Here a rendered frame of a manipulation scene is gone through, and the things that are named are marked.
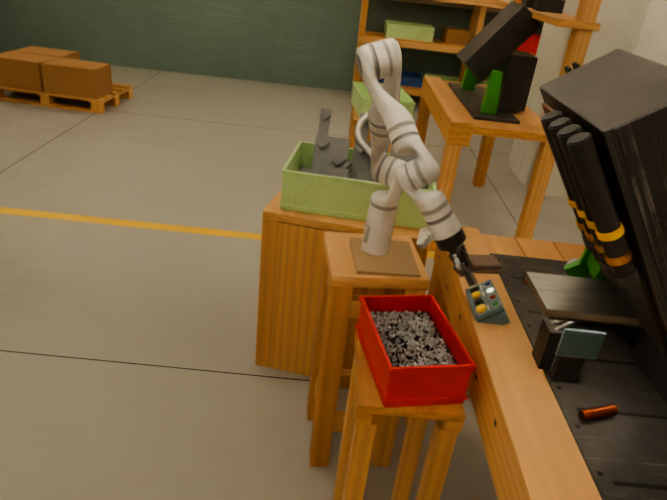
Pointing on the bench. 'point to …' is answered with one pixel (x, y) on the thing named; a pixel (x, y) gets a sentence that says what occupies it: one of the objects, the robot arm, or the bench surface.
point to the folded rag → (484, 264)
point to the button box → (488, 306)
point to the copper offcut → (598, 412)
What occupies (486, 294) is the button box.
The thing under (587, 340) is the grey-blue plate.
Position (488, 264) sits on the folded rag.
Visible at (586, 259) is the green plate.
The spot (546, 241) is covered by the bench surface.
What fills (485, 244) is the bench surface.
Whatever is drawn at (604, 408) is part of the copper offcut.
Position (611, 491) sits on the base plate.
